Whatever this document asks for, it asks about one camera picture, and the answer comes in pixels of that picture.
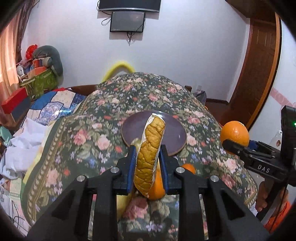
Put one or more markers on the grey plush cushion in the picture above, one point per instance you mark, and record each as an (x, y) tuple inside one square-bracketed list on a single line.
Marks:
[(50, 58)]

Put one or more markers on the purple ceramic plate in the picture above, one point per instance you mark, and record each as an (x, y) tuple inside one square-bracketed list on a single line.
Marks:
[(174, 138)]

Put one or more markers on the large orange with sticker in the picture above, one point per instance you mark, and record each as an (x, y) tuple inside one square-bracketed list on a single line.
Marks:
[(236, 132)]

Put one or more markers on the small tangerine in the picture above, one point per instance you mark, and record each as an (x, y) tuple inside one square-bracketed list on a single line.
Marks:
[(189, 167)]

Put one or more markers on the wooden door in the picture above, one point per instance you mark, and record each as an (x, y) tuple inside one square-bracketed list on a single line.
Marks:
[(258, 72)]

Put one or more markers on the floral quilt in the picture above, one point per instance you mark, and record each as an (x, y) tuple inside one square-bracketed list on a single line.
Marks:
[(89, 142)]

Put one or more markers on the green storage box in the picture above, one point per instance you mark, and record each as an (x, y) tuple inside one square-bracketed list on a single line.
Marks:
[(40, 84)]

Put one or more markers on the right hand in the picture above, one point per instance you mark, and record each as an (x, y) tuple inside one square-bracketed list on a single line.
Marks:
[(261, 197)]

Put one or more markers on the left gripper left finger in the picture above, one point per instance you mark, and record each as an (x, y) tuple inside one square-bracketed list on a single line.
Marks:
[(67, 218)]

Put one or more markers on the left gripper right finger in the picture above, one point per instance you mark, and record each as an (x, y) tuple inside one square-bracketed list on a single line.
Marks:
[(227, 217)]

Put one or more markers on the grey backpack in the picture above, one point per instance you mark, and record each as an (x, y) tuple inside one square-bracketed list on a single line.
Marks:
[(201, 96)]

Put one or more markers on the red plush toy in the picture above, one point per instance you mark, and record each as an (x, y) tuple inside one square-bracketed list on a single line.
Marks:
[(29, 51)]

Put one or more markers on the wooden overhead cabinet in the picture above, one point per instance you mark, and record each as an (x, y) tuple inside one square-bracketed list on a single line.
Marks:
[(249, 8)]

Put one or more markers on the red box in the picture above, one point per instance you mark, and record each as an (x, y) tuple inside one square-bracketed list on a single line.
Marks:
[(14, 100)]

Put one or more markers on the white cloth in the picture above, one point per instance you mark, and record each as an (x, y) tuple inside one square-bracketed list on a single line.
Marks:
[(22, 148)]

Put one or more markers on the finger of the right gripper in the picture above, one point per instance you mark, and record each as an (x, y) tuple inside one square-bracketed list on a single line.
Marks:
[(232, 147), (252, 145)]

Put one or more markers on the pink curtain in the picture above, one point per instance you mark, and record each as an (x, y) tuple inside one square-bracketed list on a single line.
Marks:
[(11, 40)]

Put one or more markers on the blue patchwork blanket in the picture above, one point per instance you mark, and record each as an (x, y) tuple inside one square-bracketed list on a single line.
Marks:
[(54, 105)]

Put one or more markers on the small black wall monitor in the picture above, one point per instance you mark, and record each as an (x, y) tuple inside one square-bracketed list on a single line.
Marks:
[(127, 21)]

